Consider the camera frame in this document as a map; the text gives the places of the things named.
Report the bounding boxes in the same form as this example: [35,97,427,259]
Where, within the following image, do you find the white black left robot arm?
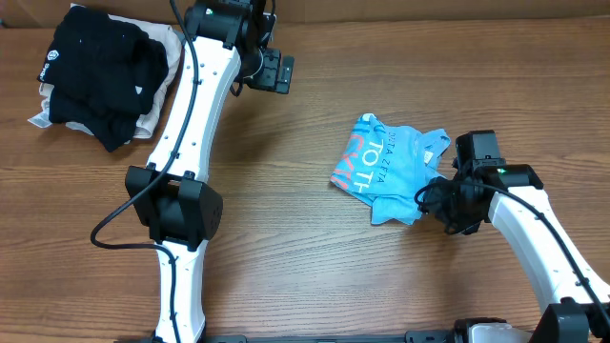
[125,0,295,342]

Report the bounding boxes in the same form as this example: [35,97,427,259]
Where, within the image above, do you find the black folded garment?
[36,5,170,153]

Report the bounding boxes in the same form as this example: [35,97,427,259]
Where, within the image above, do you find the light blue printed t-shirt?
[330,113,451,225]

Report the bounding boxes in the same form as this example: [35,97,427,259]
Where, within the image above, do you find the grey folded garment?
[173,30,186,46]

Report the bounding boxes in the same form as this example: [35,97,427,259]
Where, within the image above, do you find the beige folded garment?
[27,3,184,140]

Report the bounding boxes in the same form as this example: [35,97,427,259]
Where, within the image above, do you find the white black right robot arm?
[415,159,609,342]

